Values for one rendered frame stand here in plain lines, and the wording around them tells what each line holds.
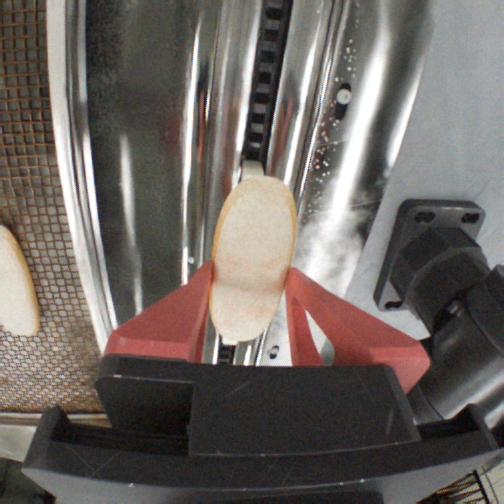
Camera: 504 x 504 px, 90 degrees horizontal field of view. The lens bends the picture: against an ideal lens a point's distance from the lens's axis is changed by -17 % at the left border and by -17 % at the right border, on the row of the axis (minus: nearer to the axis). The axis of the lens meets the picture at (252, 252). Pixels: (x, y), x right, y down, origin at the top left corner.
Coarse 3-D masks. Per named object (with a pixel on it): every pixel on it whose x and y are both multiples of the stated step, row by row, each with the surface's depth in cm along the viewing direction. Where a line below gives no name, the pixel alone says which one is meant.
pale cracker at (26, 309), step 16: (0, 224) 15; (0, 240) 15; (16, 240) 16; (0, 256) 15; (16, 256) 16; (0, 272) 16; (16, 272) 16; (0, 288) 16; (16, 288) 17; (32, 288) 18; (0, 304) 17; (16, 304) 17; (32, 304) 18; (0, 320) 18; (16, 320) 18; (32, 320) 19
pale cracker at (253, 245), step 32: (256, 192) 12; (288, 192) 12; (224, 224) 13; (256, 224) 12; (288, 224) 13; (224, 256) 13; (256, 256) 13; (288, 256) 14; (224, 288) 14; (256, 288) 14; (224, 320) 15; (256, 320) 15
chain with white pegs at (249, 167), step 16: (272, 0) 14; (288, 0) 14; (272, 48) 16; (256, 64) 16; (272, 64) 17; (256, 80) 17; (272, 80) 17; (272, 96) 17; (256, 112) 18; (256, 128) 19; (256, 144) 19; (256, 160) 20; (240, 176) 20; (224, 352) 31
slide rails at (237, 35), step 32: (224, 0) 14; (256, 0) 14; (320, 0) 14; (224, 32) 15; (256, 32) 15; (288, 32) 15; (320, 32) 15; (224, 64) 16; (288, 64) 16; (224, 96) 17; (288, 96) 17; (224, 128) 18; (288, 128) 18; (224, 160) 19; (288, 160) 19; (224, 192) 20
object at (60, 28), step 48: (0, 0) 9; (48, 0) 10; (48, 48) 11; (48, 144) 14; (96, 288) 18; (0, 336) 20; (48, 336) 21; (96, 336) 22; (0, 384) 23; (48, 384) 24
